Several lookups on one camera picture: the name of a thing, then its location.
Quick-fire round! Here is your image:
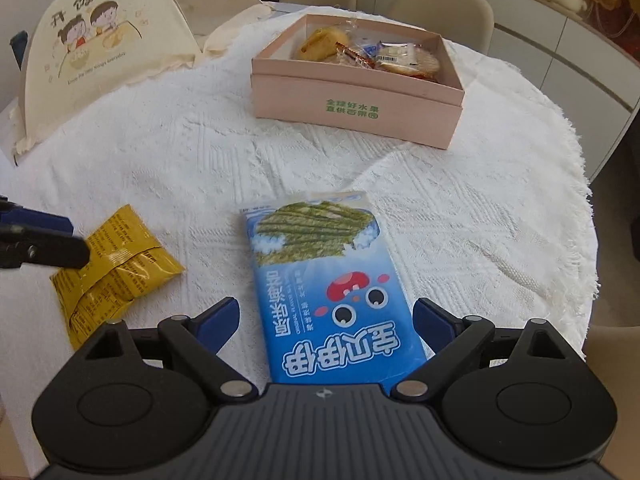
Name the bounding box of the yellow snack packet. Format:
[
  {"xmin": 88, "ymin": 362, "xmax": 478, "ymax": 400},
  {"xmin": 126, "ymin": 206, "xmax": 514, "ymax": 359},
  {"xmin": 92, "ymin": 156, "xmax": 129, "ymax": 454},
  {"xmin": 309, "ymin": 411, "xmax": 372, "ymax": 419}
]
[{"xmin": 49, "ymin": 204, "xmax": 187, "ymax": 352}]

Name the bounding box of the pink cardboard box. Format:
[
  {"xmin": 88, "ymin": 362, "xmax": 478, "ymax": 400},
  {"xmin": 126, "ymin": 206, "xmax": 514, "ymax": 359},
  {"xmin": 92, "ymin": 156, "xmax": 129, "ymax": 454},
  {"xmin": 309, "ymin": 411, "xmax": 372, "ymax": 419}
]
[{"xmin": 250, "ymin": 14, "xmax": 466, "ymax": 151}]

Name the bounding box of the white sideboard cabinet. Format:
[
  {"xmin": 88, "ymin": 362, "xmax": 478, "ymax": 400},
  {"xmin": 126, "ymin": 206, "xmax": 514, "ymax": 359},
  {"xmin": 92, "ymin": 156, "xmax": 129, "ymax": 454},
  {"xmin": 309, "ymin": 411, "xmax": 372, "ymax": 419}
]
[{"xmin": 357, "ymin": 0, "xmax": 640, "ymax": 181}]

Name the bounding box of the round pastry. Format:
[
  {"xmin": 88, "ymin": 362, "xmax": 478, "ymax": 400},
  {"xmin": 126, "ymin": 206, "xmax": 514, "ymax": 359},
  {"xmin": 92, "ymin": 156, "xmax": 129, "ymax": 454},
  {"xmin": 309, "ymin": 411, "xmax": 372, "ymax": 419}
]
[{"xmin": 294, "ymin": 27, "xmax": 352, "ymax": 64}]

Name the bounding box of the rice cracker packet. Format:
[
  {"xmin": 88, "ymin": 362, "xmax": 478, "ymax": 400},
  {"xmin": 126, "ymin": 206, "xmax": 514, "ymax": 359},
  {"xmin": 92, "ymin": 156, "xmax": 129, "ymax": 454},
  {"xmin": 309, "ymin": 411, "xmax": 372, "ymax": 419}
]
[{"xmin": 374, "ymin": 41, "xmax": 442, "ymax": 80}]

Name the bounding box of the blue seaweed snack packet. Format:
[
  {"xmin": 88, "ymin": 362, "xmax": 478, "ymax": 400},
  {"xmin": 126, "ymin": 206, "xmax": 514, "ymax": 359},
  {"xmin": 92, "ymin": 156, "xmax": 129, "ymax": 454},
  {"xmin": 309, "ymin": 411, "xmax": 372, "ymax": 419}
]
[{"xmin": 241, "ymin": 190, "xmax": 435, "ymax": 386}]

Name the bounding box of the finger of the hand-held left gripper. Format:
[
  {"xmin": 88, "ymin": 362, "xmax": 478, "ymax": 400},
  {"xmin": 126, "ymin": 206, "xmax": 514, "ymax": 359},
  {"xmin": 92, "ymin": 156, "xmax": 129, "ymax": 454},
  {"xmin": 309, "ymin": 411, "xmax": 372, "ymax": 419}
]
[
  {"xmin": 0, "ymin": 224, "xmax": 92, "ymax": 272},
  {"xmin": 0, "ymin": 194, "xmax": 75, "ymax": 235}
]

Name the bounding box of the cream cartoon print food cover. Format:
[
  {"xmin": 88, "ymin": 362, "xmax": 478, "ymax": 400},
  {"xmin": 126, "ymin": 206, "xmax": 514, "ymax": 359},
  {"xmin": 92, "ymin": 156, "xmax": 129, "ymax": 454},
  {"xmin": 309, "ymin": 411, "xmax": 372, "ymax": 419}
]
[{"xmin": 11, "ymin": 0, "xmax": 202, "ymax": 157}]

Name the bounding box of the dark blue chair back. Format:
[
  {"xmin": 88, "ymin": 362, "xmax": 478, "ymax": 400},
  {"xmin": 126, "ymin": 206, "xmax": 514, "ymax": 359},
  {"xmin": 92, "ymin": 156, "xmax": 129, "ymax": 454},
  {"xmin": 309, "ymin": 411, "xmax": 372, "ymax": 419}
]
[{"xmin": 9, "ymin": 30, "xmax": 29, "ymax": 72}]

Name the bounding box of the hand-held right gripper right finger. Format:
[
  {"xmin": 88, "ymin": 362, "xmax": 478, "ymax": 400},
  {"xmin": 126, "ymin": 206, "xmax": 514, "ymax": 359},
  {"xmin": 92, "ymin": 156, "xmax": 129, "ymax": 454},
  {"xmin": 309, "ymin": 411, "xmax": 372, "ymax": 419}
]
[{"xmin": 391, "ymin": 297, "xmax": 569, "ymax": 403}]

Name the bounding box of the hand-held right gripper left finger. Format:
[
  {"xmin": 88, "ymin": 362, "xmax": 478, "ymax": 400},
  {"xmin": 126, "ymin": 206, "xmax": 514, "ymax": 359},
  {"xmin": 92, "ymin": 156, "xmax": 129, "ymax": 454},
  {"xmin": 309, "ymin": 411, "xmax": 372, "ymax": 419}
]
[{"xmin": 84, "ymin": 297, "xmax": 255, "ymax": 404}]

